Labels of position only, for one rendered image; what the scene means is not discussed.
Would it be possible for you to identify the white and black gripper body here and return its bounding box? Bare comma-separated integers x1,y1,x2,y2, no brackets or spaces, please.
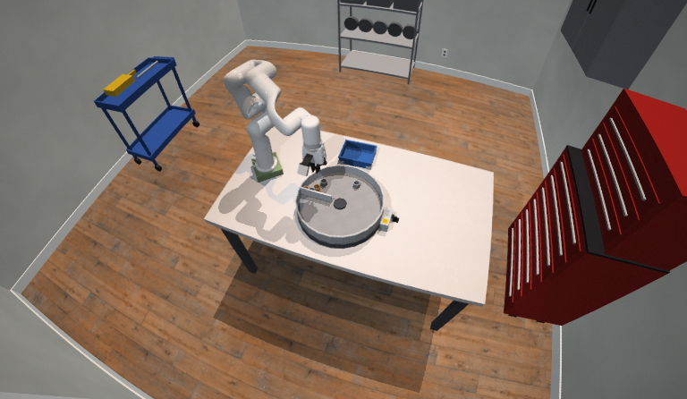
302,144,327,165

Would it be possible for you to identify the grey round turntable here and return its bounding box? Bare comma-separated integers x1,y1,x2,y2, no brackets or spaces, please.
295,165,399,249

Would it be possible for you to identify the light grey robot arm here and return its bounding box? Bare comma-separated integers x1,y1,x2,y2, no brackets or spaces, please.
224,60,325,173

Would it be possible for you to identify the blue crate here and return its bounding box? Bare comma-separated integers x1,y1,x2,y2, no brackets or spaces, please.
338,140,377,170

